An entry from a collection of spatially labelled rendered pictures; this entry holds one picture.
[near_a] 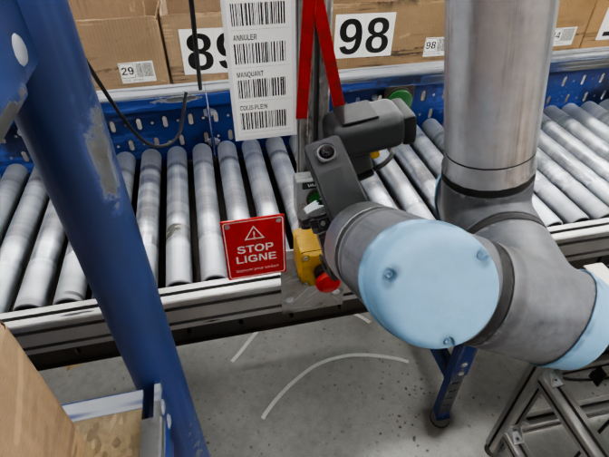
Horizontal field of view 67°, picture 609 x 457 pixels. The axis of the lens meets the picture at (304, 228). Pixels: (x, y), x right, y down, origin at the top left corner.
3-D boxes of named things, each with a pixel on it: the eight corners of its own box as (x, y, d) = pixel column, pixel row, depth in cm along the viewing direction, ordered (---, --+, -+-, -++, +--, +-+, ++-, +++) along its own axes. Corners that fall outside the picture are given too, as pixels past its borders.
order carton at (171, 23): (172, 86, 116) (158, 14, 105) (171, 46, 137) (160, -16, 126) (323, 72, 122) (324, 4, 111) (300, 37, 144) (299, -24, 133)
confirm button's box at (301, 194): (296, 220, 70) (296, 183, 65) (293, 208, 72) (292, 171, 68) (340, 214, 71) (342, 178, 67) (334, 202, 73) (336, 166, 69)
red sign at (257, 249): (228, 281, 78) (219, 223, 69) (228, 277, 78) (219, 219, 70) (320, 267, 80) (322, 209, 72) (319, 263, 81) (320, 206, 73)
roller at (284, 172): (304, 284, 89) (304, 266, 86) (265, 149, 127) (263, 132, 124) (330, 280, 90) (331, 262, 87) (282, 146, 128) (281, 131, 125)
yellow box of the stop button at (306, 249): (304, 296, 73) (304, 264, 68) (293, 258, 79) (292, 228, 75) (389, 281, 76) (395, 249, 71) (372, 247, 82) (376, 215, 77)
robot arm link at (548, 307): (584, 238, 43) (475, 198, 41) (656, 336, 35) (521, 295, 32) (521, 299, 49) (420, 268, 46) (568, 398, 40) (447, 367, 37)
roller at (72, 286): (67, 300, 78) (88, 315, 82) (101, 147, 117) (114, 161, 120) (43, 312, 79) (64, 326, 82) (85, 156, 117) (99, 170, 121)
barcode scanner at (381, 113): (418, 175, 65) (420, 109, 58) (337, 195, 64) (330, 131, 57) (401, 151, 70) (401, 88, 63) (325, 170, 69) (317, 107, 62)
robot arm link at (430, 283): (483, 372, 33) (359, 340, 31) (411, 312, 45) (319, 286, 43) (531, 250, 32) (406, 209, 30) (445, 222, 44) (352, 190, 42)
